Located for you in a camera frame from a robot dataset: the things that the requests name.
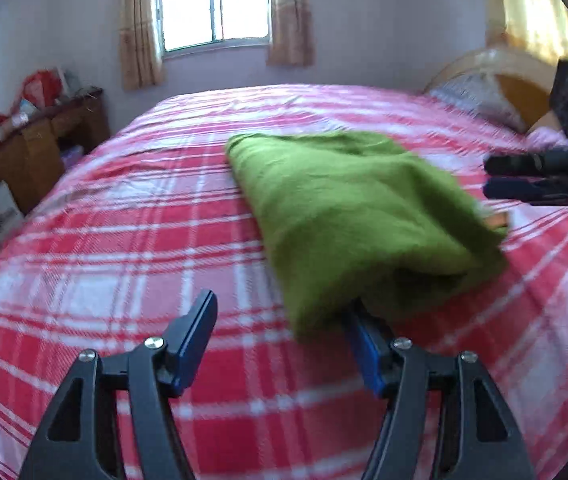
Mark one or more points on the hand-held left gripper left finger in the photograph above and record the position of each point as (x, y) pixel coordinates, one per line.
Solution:
(193, 345)

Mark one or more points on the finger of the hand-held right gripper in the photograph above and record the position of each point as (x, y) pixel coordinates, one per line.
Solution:
(524, 164)
(519, 189)

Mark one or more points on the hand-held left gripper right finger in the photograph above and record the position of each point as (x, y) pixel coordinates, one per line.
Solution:
(366, 355)

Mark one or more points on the green orange striped knit sweater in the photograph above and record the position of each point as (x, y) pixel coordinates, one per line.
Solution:
(354, 210)

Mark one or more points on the beige wooden headboard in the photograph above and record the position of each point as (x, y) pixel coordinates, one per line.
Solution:
(519, 85)

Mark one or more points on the striped pillow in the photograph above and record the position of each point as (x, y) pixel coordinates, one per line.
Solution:
(479, 100)

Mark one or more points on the yellow curtain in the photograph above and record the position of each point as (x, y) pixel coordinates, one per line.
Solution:
(534, 10)

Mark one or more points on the red plaid bed sheet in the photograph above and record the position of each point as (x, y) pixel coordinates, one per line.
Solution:
(128, 240)

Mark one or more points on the white paper shopping bag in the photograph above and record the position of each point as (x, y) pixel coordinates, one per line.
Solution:
(2, 215)

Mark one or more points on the brown wooden desk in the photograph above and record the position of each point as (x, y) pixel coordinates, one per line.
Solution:
(33, 155)

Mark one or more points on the beige patterned curtain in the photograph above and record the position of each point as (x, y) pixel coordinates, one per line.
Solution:
(138, 35)
(291, 15)

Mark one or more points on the red gift box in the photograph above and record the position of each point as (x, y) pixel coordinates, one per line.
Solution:
(41, 87)

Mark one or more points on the sliding glass window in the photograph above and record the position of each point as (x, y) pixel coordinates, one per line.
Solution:
(213, 5)

